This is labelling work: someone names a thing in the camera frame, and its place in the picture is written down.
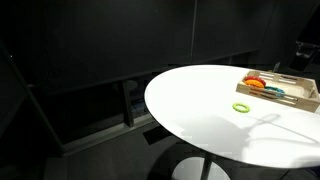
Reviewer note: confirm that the wooden slatted tray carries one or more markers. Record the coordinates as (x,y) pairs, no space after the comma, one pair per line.
(300,90)

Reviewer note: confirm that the table pedestal leg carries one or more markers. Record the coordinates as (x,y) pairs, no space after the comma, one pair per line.
(206,168)

